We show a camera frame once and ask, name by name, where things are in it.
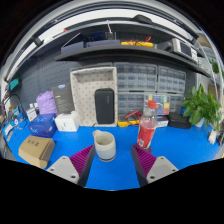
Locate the flat black case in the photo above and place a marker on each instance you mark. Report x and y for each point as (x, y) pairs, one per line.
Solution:
(179, 120)

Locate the clear bottle with red label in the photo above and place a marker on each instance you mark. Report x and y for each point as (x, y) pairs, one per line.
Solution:
(146, 131)

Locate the grey-white ceramic mug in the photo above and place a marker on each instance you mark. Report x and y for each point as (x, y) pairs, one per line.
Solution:
(105, 148)

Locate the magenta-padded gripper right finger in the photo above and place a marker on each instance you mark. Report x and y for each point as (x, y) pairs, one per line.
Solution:
(159, 166)

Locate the green potted plant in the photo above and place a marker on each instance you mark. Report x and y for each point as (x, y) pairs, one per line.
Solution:
(200, 108)

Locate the yellow multimeter with red leads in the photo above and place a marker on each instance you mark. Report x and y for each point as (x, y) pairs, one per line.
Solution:
(128, 121)

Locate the black overhead shelf unit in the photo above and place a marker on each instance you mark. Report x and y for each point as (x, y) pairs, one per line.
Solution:
(116, 51)

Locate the dark grey upright box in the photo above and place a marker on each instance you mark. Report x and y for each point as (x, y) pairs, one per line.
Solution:
(63, 99)

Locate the brown cardboard box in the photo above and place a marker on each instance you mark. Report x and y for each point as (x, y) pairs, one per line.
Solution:
(36, 151)

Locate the blue printed box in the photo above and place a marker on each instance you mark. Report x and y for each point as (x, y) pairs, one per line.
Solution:
(42, 126)

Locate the white dotted tray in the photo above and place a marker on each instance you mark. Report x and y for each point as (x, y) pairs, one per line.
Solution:
(83, 96)

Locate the black box with white label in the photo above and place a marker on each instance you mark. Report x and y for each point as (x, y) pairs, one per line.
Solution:
(162, 121)

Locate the purple plastic bag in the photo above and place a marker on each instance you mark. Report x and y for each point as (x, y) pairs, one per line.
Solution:
(46, 103)

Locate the white carton box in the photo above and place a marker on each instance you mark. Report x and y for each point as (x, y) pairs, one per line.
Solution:
(66, 122)

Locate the small teal case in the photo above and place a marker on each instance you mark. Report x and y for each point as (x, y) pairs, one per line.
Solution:
(14, 84)

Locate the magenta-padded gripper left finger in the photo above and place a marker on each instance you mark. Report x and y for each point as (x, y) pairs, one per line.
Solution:
(65, 167)

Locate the grey small-parts drawer cabinet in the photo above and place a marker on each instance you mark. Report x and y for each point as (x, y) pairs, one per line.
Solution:
(136, 80)

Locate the clear box with coloured parts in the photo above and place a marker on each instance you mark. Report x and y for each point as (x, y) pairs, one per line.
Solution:
(163, 104)

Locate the black rounded case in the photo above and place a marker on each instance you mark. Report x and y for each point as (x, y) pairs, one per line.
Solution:
(104, 106)

